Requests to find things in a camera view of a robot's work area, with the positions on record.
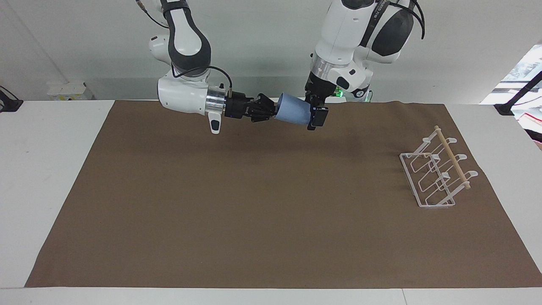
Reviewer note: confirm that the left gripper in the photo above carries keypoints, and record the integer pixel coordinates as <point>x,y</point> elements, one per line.
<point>319,87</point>

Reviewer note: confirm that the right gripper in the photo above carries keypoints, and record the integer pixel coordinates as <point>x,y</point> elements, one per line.
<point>237,110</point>

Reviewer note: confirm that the blue cup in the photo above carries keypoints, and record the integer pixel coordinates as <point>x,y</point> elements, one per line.
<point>294,109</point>

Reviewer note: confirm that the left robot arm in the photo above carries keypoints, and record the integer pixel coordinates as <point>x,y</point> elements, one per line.
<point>338,34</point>

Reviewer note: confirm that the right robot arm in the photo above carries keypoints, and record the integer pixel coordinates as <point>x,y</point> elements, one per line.
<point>182,91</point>

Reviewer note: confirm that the black stand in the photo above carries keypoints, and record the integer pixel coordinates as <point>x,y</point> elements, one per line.
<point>518,95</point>
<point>8,101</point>

